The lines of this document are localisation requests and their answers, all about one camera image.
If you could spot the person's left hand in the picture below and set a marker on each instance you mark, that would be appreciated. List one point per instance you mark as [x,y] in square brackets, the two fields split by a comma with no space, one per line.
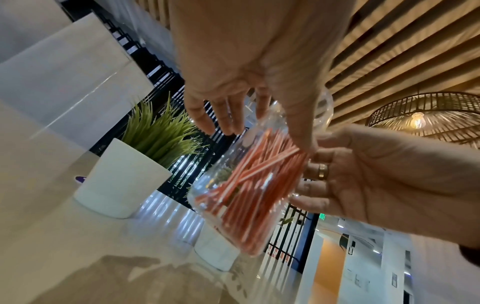
[258,44]

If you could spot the person's right hand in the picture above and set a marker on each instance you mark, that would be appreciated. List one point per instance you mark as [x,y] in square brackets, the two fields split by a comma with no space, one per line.
[393,178]

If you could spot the black metal railing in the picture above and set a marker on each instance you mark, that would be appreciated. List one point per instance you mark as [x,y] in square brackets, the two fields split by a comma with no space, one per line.
[165,74]

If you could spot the clear plastic jar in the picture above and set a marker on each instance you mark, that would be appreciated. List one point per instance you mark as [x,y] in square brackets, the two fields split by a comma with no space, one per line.
[210,190]

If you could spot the woven wicker pendant lamp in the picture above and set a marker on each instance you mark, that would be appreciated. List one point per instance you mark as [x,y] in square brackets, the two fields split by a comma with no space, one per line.
[446,115]

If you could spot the glowing light bulb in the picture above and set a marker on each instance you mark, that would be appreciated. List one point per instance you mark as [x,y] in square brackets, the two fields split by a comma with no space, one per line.
[417,121]

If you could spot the small white plant pot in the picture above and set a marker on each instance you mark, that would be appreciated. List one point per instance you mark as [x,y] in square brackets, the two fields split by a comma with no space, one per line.
[215,249]

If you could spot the small purple object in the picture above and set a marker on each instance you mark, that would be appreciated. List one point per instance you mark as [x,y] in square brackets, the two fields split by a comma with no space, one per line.
[81,178]

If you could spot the green artificial grass plant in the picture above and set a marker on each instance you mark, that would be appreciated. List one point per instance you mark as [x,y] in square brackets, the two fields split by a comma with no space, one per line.
[161,133]

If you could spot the large white plant pot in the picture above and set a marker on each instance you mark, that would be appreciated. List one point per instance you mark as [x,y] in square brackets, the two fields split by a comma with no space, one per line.
[120,181]

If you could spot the bunch of orange white sticks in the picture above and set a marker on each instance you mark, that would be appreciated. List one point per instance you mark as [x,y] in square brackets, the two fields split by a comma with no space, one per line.
[255,207]

